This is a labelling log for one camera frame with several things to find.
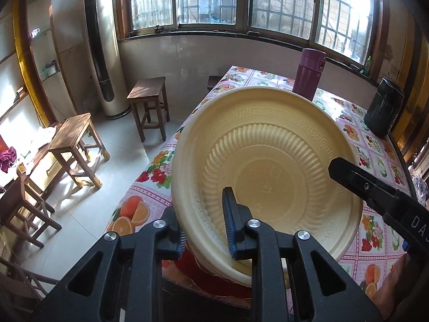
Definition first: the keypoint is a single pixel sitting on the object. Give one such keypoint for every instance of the purple cloth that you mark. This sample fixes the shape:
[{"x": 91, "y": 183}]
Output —
[{"x": 7, "y": 159}]

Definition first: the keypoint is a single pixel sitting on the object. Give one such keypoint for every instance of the light wooden stool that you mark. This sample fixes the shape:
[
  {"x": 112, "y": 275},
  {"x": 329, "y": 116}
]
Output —
[{"x": 72, "y": 130}]

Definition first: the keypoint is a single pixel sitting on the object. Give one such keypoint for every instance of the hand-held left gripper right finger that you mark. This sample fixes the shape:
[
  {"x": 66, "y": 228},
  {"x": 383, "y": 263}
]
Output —
[{"x": 230, "y": 228}]

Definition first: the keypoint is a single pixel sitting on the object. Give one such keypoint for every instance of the red flower-shaped plate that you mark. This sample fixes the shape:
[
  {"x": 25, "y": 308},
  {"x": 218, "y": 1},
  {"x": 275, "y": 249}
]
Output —
[{"x": 194, "y": 278}]

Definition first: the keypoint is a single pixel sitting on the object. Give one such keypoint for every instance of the green bottle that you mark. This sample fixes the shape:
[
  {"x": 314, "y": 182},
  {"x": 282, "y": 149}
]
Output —
[{"x": 368, "y": 64}]

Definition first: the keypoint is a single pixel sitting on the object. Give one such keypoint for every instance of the clear plastic bag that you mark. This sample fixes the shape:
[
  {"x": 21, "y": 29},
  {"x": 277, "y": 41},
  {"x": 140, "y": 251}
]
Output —
[{"x": 420, "y": 187}]

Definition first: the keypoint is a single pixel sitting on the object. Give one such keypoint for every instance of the person's right hand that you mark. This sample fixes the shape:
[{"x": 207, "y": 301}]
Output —
[{"x": 398, "y": 285}]

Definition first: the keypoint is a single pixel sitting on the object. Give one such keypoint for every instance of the dark wooden stool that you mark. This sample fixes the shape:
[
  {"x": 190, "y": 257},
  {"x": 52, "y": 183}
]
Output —
[
  {"x": 149, "y": 90},
  {"x": 20, "y": 201},
  {"x": 214, "y": 82}
]

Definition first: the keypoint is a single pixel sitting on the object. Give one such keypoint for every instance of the tower air conditioner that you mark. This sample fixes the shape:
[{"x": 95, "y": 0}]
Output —
[{"x": 107, "y": 57}]

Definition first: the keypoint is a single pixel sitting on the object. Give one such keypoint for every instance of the beige disposable plate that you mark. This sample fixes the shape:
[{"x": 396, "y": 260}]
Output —
[{"x": 268, "y": 141}]

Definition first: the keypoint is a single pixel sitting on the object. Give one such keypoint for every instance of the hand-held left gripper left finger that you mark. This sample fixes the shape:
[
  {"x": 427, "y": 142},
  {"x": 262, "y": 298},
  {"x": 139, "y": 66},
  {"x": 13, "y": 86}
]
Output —
[{"x": 174, "y": 245}]

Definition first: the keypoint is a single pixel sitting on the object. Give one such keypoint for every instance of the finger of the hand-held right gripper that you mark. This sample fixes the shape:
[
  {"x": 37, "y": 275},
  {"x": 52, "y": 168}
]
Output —
[{"x": 358, "y": 181}]

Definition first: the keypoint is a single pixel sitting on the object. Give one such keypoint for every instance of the black electric kettle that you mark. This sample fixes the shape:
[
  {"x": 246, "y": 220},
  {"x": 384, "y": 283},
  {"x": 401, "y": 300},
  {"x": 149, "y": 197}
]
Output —
[{"x": 383, "y": 107}]

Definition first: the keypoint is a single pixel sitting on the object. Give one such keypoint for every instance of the wooden chair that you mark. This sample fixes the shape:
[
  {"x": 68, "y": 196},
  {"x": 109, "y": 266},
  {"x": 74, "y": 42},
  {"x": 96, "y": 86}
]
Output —
[{"x": 23, "y": 285}]

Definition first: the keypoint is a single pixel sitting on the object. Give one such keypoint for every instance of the floral tablecloth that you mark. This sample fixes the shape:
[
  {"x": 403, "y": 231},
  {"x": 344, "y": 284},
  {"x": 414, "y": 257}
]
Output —
[{"x": 147, "y": 174}]

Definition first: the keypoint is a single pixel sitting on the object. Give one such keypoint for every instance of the purple thermos bottle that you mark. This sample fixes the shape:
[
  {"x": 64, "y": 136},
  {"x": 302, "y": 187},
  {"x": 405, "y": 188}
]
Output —
[{"x": 306, "y": 73}]

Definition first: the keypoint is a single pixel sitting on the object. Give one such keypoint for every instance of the gold framed wall cabinet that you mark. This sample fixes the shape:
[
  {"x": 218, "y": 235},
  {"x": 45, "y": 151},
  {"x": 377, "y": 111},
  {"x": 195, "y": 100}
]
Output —
[{"x": 30, "y": 73}]

